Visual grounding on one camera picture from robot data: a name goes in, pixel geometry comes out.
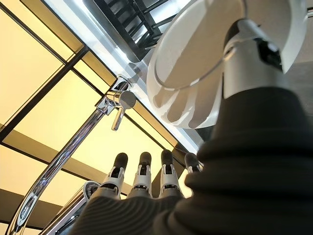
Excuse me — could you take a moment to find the black dish drying rack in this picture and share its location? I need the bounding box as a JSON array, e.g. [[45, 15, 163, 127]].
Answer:
[[93, 0, 177, 50]]

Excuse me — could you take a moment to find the cream round ceramic plate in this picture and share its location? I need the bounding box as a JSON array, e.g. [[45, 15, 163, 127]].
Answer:
[[146, 0, 310, 130]]

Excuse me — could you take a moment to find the chrome gooseneck kitchen faucet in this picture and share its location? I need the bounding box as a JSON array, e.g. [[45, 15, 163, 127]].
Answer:
[[4, 75, 137, 235]]

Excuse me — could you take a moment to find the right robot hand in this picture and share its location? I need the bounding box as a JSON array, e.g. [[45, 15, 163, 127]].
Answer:
[[69, 19, 313, 235]]

